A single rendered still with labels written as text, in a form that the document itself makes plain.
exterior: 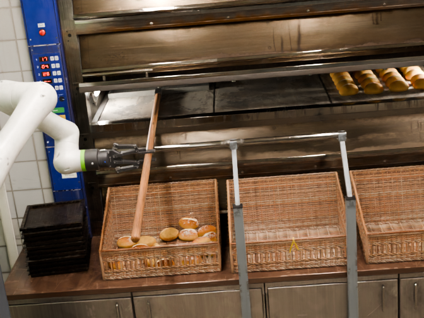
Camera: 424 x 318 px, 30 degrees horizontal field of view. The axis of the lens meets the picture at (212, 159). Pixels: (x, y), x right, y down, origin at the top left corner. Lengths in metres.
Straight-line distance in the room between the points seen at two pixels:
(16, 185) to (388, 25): 1.99
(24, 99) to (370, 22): 1.69
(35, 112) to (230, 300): 1.30
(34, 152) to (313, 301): 1.54
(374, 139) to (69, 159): 1.51
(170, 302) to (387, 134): 1.33
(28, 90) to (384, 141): 1.81
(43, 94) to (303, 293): 1.49
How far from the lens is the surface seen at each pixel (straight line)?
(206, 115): 3.87
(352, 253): 3.51
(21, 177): 4.09
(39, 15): 3.81
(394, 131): 3.98
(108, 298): 3.69
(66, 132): 3.39
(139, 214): 2.78
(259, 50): 3.76
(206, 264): 3.64
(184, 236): 3.93
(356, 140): 3.95
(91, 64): 3.82
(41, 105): 2.96
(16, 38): 3.88
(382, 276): 3.66
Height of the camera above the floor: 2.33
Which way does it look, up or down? 20 degrees down
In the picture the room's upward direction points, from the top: 5 degrees counter-clockwise
